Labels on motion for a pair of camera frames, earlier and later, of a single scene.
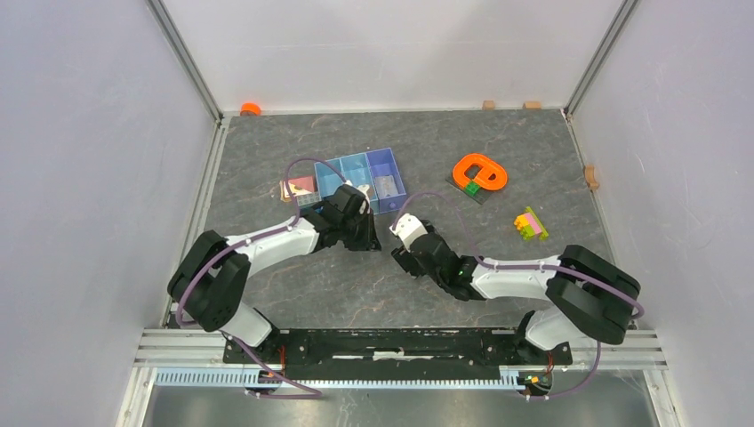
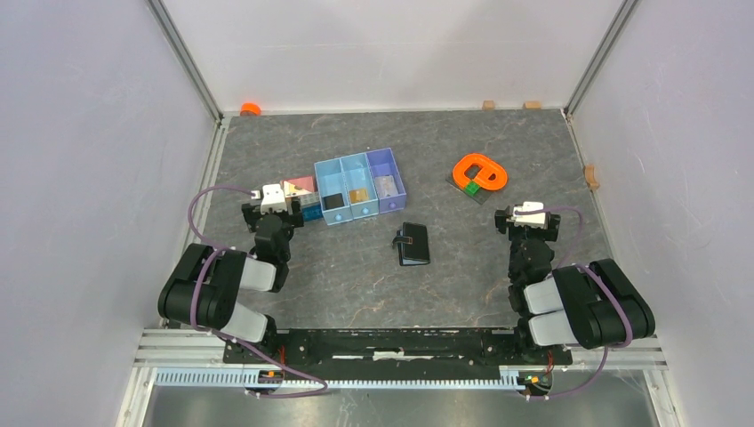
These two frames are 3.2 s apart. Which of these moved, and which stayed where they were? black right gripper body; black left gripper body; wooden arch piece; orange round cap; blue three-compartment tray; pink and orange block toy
Moved: black right gripper body; black left gripper body
Stayed: pink and orange block toy; orange round cap; blue three-compartment tray; wooden arch piece
